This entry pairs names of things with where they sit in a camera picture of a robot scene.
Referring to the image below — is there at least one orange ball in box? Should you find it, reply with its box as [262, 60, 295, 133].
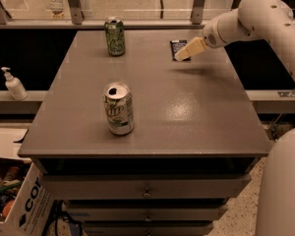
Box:
[2, 200, 14, 218]

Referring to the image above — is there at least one white pump bottle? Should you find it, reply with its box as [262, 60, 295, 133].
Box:
[1, 67, 29, 100]

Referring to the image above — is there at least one green soda can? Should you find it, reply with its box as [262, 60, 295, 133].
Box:
[104, 17, 126, 56]

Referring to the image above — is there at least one drawer knob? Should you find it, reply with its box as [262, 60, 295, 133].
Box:
[145, 215, 152, 222]
[143, 188, 152, 198]

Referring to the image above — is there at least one top drawer knob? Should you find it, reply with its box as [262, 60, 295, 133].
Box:
[143, 188, 152, 198]

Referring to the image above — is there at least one grey drawer cabinet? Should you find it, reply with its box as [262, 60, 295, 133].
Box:
[20, 30, 270, 236]

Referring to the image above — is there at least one black cable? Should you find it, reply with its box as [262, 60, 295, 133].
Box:
[42, 200, 85, 236]

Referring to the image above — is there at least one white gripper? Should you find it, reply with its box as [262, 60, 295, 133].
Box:
[174, 17, 226, 61]

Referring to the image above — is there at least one grey metal railing frame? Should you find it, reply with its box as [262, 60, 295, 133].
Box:
[0, 0, 295, 29]

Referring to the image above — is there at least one middle drawer knob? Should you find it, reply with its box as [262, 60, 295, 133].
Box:
[145, 215, 152, 222]

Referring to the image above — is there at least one white 7up can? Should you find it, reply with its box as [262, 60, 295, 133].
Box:
[103, 82, 134, 136]

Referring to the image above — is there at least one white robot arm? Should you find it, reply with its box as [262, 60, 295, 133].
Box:
[175, 0, 295, 236]

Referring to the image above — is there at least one white cardboard box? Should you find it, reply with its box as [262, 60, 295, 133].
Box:
[0, 164, 54, 236]

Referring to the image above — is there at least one blue rxbar blueberry bar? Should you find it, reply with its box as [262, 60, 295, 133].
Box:
[170, 40, 187, 61]

